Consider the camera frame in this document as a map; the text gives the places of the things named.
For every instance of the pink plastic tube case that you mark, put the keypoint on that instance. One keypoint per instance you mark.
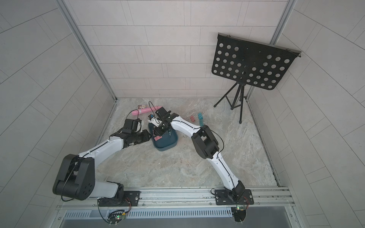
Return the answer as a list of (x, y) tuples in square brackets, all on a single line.
[(145, 110)]

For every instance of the black perforated music stand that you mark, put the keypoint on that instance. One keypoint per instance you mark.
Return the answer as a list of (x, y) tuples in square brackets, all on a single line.
[(250, 63)]

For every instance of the colourful printed card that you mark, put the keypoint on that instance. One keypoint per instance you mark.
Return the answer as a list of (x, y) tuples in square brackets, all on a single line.
[(142, 106)]

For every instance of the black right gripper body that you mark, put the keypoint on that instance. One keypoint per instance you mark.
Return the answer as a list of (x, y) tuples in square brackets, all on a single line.
[(162, 128)]

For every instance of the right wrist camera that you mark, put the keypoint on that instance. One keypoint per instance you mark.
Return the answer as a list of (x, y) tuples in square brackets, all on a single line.
[(159, 115)]

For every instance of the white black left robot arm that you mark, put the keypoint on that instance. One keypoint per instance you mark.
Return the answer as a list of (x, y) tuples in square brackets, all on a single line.
[(76, 178)]

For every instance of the aluminium rail frame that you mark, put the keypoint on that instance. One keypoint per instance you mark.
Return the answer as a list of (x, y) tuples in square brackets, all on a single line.
[(190, 197)]

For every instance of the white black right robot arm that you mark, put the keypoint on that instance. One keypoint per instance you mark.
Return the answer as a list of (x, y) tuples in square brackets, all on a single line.
[(206, 145)]

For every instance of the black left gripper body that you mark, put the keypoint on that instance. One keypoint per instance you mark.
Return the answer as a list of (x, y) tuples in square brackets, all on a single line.
[(140, 137)]

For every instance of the teal plastic storage box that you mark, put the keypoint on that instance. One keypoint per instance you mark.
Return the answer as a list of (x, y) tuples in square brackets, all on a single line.
[(167, 141)]

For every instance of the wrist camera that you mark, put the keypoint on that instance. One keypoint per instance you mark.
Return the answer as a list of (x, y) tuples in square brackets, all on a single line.
[(132, 126), (159, 115)]

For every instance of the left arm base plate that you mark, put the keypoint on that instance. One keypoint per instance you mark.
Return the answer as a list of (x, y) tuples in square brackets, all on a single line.
[(121, 199)]

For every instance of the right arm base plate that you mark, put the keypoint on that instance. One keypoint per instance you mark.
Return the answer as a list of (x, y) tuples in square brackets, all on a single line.
[(226, 197)]

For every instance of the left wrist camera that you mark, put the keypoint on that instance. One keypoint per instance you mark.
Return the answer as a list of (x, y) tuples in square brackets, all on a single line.
[(132, 126)]

